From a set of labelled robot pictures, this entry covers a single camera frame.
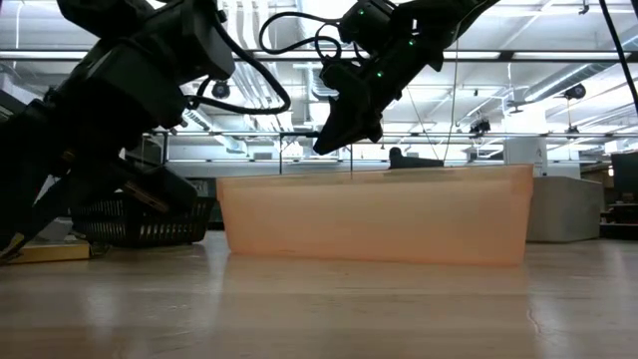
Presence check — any dark shelf unit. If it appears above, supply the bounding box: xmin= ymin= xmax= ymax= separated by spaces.
xmin=600 ymin=198 xmax=638 ymax=240

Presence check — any yellow crayon box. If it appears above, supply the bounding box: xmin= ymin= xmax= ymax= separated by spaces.
xmin=0 ymin=238 xmax=94 ymax=266
xmin=119 ymin=164 xmax=200 ymax=214

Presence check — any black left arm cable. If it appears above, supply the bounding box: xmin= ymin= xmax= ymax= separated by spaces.
xmin=183 ymin=14 xmax=293 ymax=117

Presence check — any orange translucent plastic bin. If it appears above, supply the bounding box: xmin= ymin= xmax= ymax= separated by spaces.
xmin=215 ymin=164 xmax=535 ymax=268

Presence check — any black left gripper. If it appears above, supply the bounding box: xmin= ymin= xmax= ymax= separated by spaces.
xmin=0 ymin=34 xmax=190 ymax=253

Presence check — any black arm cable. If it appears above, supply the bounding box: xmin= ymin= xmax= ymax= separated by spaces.
xmin=183 ymin=14 xmax=293 ymax=117
xmin=257 ymin=10 xmax=360 ymax=64

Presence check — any black monitor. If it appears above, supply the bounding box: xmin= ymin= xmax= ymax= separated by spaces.
xmin=610 ymin=151 xmax=638 ymax=201

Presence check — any white pillar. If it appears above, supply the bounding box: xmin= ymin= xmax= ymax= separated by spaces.
xmin=501 ymin=137 xmax=549 ymax=179

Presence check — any black diagonal hanging cable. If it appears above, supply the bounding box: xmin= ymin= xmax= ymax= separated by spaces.
xmin=596 ymin=0 xmax=638 ymax=117

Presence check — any grey plastic bin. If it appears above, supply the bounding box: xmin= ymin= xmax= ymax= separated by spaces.
xmin=525 ymin=175 xmax=605 ymax=244

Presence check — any black slotted plastic basket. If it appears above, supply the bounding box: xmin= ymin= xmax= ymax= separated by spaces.
xmin=69 ymin=191 xmax=216 ymax=249

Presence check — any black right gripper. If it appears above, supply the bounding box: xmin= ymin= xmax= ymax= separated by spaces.
xmin=312 ymin=42 xmax=445 ymax=156

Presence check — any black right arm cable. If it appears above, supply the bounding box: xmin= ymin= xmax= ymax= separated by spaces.
xmin=257 ymin=10 xmax=360 ymax=64

